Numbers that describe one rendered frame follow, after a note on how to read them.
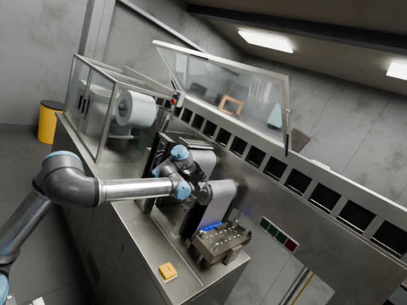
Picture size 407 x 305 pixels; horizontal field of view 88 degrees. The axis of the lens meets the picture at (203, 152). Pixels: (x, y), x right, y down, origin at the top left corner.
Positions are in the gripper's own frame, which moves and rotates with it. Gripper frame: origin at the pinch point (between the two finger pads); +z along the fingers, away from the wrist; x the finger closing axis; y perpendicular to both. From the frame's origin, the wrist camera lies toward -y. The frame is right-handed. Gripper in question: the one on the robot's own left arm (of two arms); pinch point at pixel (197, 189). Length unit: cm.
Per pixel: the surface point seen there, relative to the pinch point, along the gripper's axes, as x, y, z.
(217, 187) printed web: -4.6, 9.6, 5.5
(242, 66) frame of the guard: 2, 51, -47
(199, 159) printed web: 17.1, 15.7, 1.9
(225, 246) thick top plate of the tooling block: -25.1, -10.1, 24.6
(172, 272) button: -19.5, -37.9, 8.0
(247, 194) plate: -12.2, 24.0, 27.5
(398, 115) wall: -18, 495, 340
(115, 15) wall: 380, 130, -13
